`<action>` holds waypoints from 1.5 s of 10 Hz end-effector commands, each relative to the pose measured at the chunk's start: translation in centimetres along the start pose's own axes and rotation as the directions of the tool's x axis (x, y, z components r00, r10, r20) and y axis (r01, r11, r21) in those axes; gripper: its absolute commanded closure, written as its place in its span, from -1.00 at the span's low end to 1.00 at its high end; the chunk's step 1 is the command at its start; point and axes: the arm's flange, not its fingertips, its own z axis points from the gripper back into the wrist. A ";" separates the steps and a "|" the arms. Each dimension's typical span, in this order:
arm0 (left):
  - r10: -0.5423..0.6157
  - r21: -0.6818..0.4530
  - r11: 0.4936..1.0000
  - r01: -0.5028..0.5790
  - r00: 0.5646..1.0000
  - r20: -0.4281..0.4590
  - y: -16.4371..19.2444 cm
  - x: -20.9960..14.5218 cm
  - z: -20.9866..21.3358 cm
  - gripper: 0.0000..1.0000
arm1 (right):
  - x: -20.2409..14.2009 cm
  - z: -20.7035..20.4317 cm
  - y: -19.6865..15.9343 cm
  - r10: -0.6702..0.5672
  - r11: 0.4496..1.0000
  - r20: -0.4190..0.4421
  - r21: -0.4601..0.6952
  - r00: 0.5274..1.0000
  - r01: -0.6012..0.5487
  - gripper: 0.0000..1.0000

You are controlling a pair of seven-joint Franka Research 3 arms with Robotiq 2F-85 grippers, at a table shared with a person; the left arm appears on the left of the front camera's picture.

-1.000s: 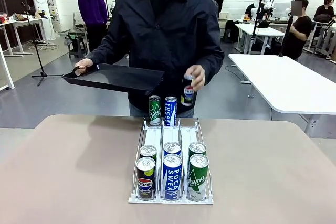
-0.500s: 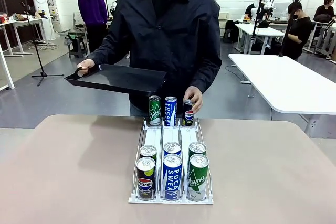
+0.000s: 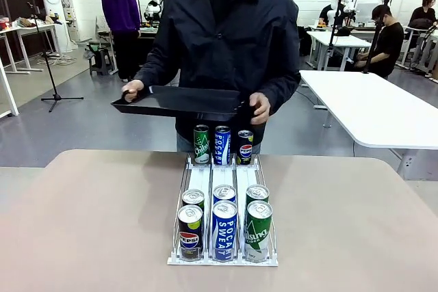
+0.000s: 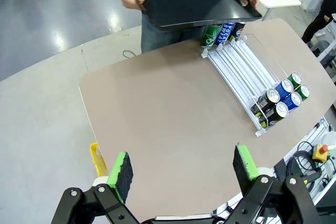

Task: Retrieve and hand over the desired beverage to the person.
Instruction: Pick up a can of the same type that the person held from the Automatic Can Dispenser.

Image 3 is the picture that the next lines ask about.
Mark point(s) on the person's right hand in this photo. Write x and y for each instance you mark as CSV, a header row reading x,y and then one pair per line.
x,y
134,87

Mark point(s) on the person's left hand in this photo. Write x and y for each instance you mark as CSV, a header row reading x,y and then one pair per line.
x,y
261,109

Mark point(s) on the black plastic tray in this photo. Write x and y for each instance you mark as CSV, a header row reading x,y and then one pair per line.
x,y
184,100

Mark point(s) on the blue Pocari Sweat can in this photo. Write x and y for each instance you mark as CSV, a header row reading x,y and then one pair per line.
x,y
224,234
222,145
224,193

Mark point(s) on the person's left forearm dark sleeve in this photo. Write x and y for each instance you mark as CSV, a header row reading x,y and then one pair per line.
x,y
284,80

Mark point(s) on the person's right forearm dark sleeve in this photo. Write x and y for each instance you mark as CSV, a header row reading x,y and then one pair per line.
x,y
154,66

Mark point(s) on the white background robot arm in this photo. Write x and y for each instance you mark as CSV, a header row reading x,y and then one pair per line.
x,y
347,6

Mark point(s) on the person in dark jacket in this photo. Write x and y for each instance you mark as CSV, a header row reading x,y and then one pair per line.
x,y
222,49

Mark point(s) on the person in purple hoodie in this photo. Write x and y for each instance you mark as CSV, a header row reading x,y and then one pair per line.
x,y
120,8

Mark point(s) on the seated person in black shirt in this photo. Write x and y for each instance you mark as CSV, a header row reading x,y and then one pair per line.
x,y
390,46

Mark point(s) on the seated person with long hair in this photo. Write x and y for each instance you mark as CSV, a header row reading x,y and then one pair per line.
x,y
424,13

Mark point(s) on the dark step stool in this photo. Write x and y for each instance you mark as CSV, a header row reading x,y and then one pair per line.
x,y
101,61

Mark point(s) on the black Pepsi can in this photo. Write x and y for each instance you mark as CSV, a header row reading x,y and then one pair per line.
x,y
193,198
190,234
245,148

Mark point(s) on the green Chilsung cider can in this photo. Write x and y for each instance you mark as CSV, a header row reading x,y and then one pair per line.
x,y
259,234
257,193
201,145

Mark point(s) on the white can dispenser rack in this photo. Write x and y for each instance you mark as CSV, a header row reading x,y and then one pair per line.
x,y
222,176

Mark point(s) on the white background humanoid robot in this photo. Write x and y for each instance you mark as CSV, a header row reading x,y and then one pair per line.
x,y
154,4

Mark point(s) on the black tripod microphone stand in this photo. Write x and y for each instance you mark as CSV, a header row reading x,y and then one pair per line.
x,y
48,66

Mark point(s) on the white background work table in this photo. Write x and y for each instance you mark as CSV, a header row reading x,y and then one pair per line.
x,y
338,39

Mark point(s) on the large white rounded table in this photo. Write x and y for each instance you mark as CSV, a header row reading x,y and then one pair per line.
x,y
376,107

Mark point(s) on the white table with clutter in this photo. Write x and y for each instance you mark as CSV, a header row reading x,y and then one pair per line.
x,y
24,28

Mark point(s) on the black slanted stand pole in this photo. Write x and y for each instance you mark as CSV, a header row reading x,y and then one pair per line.
x,y
374,42

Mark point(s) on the black camera stand pole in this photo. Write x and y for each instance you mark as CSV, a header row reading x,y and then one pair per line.
x,y
333,32

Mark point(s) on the white table leg frame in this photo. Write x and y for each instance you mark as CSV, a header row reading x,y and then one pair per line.
x,y
9,92

